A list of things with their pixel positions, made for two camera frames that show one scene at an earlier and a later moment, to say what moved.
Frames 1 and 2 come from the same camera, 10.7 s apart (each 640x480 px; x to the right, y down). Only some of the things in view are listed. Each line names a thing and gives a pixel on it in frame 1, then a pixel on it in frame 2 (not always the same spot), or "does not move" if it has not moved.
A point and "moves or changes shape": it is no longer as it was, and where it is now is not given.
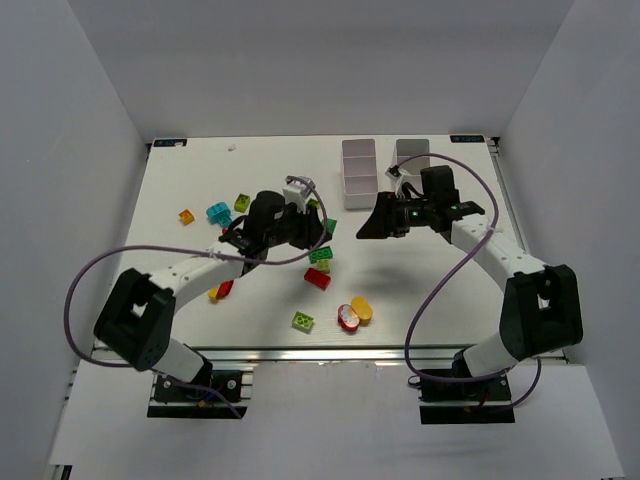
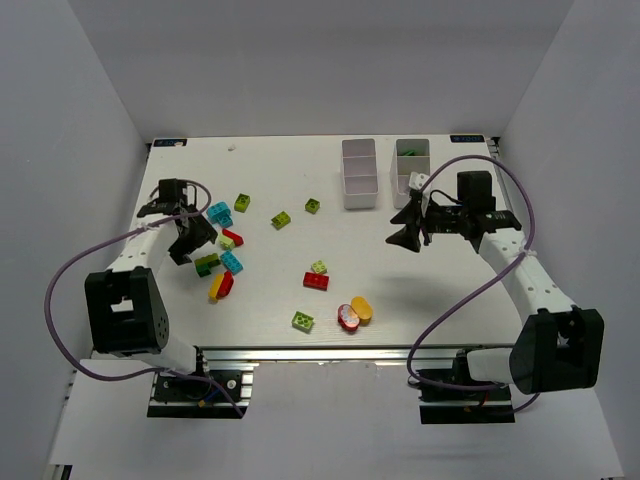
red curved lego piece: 224,289 does not move
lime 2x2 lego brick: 302,322 does not move
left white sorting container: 360,173 does not move
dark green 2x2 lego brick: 331,223 moves or changes shape
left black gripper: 307,226 → 189,235
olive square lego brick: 242,203 does not move
